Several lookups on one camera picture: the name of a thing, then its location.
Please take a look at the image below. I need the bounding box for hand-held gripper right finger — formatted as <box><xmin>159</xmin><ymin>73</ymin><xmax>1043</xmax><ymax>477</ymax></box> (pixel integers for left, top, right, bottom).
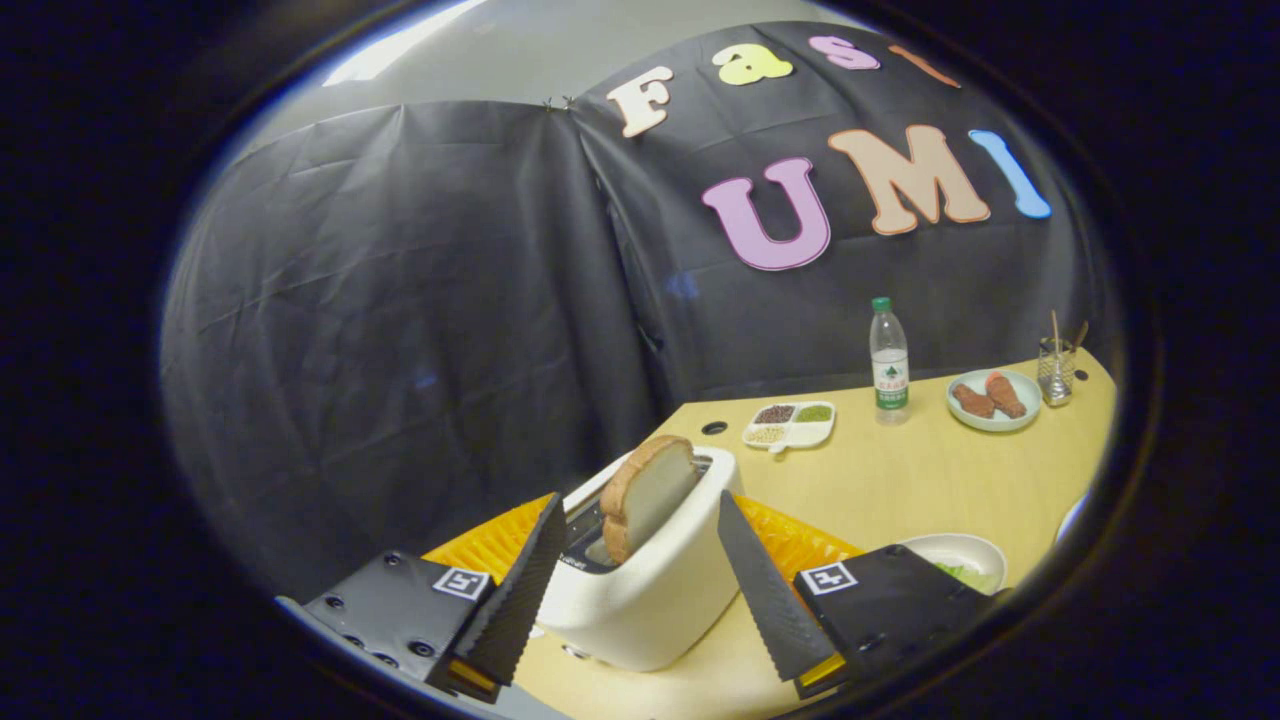
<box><xmin>717</xmin><ymin>490</ymin><xmax>1006</xmax><ymax>701</ymax></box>

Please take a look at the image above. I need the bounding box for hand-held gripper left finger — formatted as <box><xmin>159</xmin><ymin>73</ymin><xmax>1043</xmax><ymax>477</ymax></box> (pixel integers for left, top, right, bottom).
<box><xmin>300</xmin><ymin>490</ymin><xmax>569</xmax><ymax>704</ymax></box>

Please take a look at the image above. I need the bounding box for toasted bread slice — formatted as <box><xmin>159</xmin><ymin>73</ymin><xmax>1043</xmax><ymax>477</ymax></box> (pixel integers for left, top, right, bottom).
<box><xmin>599</xmin><ymin>435</ymin><xmax>702</xmax><ymax>564</ymax></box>

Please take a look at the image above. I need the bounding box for green lettuce leaf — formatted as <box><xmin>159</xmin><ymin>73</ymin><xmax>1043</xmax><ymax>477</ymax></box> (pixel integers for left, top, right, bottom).
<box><xmin>935</xmin><ymin>560</ymin><xmax>1001</xmax><ymax>593</ymax></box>

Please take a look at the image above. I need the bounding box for cream white toaster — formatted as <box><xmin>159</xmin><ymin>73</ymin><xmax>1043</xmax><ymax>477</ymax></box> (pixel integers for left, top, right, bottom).
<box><xmin>535</xmin><ymin>446</ymin><xmax>746</xmax><ymax>673</ymax></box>

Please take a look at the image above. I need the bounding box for white divided spice dish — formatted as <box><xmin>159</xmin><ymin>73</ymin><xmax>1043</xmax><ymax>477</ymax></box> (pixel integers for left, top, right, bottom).
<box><xmin>741</xmin><ymin>401</ymin><xmax>837</xmax><ymax>454</ymax></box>

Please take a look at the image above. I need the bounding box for white round plate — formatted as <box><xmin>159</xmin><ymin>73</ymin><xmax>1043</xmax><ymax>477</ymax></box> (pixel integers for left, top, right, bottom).
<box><xmin>900</xmin><ymin>533</ymin><xmax>1009</xmax><ymax>596</ymax></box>

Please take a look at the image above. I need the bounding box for clear plastic water bottle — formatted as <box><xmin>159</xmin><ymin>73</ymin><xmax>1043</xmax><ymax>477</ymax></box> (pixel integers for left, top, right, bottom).
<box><xmin>869</xmin><ymin>296</ymin><xmax>911</xmax><ymax>425</ymax></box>

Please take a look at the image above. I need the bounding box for pale green round plate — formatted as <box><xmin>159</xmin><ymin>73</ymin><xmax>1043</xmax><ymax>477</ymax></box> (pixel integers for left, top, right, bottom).
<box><xmin>946</xmin><ymin>368</ymin><xmax>1043</xmax><ymax>433</ymax></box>

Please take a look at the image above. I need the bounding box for black backdrop cloth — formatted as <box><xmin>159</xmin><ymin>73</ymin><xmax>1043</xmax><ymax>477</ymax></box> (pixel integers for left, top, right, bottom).
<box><xmin>160</xmin><ymin>20</ymin><xmax>1121</xmax><ymax>601</ymax></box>

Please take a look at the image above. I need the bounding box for white square plate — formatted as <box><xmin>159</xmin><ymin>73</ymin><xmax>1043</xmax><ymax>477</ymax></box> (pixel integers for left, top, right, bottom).
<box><xmin>1055</xmin><ymin>490</ymin><xmax>1091</xmax><ymax>546</ymax></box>

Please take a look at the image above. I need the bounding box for clear glass utensil holder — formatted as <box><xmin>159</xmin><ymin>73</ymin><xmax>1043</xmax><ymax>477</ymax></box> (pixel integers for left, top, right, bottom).
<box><xmin>1037</xmin><ymin>337</ymin><xmax>1077</xmax><ymax>407</ymax></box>

